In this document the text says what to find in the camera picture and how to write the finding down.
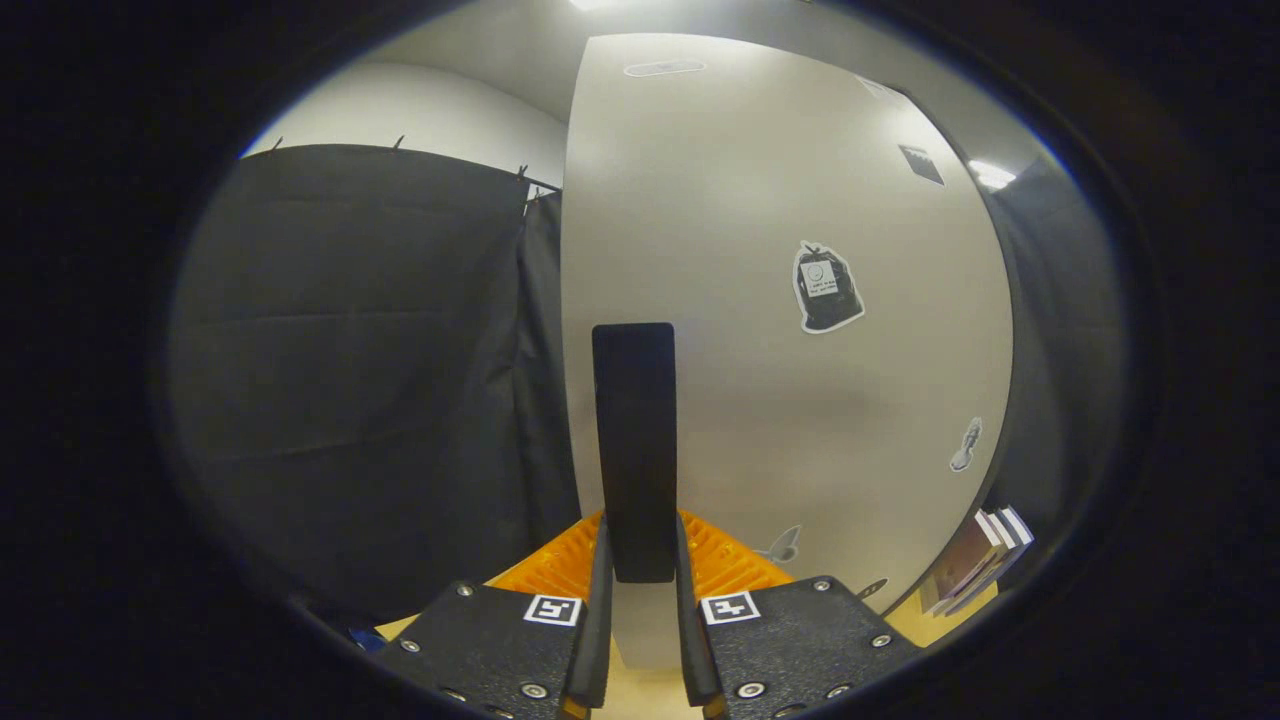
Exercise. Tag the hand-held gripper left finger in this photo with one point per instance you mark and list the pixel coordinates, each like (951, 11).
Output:
(500, 650)

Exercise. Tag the ceiling light panel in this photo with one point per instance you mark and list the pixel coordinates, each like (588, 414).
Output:
(992, 176)
(592, 4)

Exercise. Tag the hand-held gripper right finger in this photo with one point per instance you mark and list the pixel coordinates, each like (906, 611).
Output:
(800, 650)

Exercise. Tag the black backdrop cloth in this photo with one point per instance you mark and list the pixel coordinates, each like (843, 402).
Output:
(350, 380)

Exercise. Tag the beige cover book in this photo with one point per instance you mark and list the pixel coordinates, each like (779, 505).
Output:
(1000, 545)

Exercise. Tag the small blue object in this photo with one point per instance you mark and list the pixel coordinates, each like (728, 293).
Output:
(367, 640)

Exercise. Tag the beige cabinet door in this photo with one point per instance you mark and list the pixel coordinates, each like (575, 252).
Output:
(760, 400)

